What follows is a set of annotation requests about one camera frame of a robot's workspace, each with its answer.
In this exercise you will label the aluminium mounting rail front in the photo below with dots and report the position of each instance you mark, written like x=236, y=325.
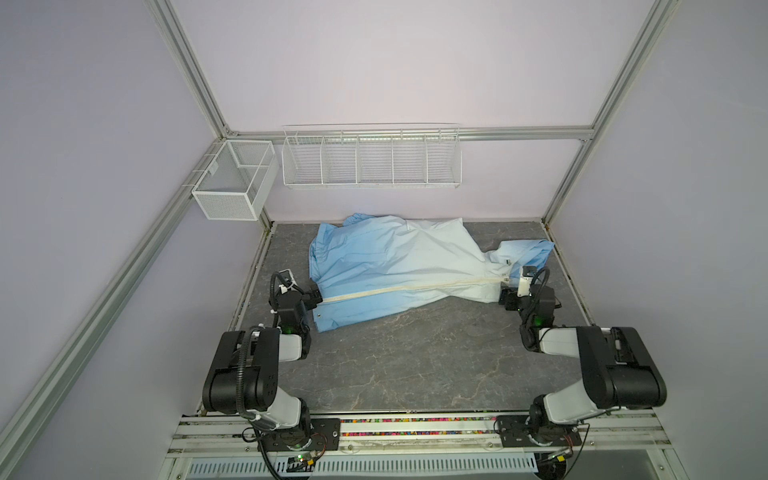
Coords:
x=482, y=432

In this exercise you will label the white vent grille strip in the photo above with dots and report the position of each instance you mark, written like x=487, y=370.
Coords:
x=342, y=466

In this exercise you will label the white wire shelf basket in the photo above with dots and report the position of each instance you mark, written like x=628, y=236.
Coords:
x=345, y=156

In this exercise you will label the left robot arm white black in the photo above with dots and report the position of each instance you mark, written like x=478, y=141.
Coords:
x=243, y=377

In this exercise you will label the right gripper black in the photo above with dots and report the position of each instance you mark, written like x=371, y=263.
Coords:
x=509, y=294

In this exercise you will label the small green circuit board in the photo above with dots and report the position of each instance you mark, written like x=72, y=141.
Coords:
x=301, y=464

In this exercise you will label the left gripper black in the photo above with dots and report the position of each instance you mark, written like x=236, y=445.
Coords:
x=312, y=301

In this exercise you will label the light blue jacket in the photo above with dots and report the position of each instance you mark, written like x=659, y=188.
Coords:
x=372, y=267

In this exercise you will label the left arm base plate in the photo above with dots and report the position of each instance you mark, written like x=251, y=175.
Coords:
x=321, y=434

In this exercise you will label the white mesh box basket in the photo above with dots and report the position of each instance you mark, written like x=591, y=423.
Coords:
x=236, y=182

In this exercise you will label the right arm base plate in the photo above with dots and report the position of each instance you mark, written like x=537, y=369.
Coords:
x=520, y=431

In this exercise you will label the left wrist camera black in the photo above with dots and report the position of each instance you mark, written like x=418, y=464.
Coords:
x=283, y=281

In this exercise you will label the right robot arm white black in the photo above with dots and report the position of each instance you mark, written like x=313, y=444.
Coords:
x=617, y=370

